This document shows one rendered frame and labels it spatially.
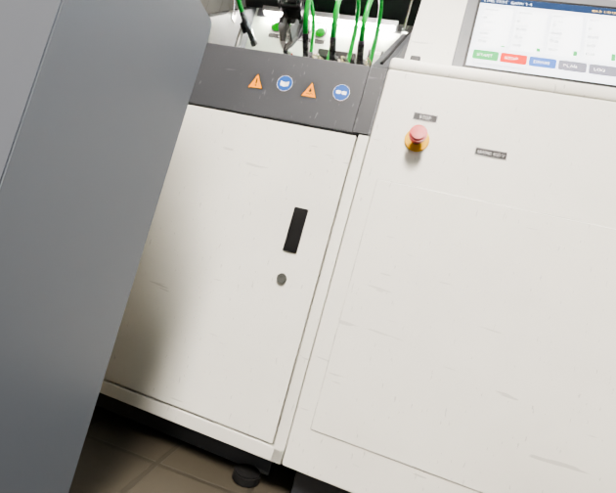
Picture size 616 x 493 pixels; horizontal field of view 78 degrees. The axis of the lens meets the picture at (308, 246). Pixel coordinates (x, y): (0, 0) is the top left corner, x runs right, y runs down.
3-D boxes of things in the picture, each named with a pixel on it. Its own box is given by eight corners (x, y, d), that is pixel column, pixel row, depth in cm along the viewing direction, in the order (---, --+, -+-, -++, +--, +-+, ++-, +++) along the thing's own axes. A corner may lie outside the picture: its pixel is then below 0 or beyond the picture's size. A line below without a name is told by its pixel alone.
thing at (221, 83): (117, 89, 98) (136, 31, 99) (129, 98, 102) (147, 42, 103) (352, 132, 84) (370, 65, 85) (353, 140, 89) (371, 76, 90)
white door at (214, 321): (25, 349, 93) (110, 88, 98) (34, 348, 95) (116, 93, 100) (271, 445, 79) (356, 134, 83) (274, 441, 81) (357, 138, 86)
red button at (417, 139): (402, 142, 78) (409, 117, 78) (401, 149, 82) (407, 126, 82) (428, 147, 77) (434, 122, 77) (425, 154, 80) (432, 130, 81)
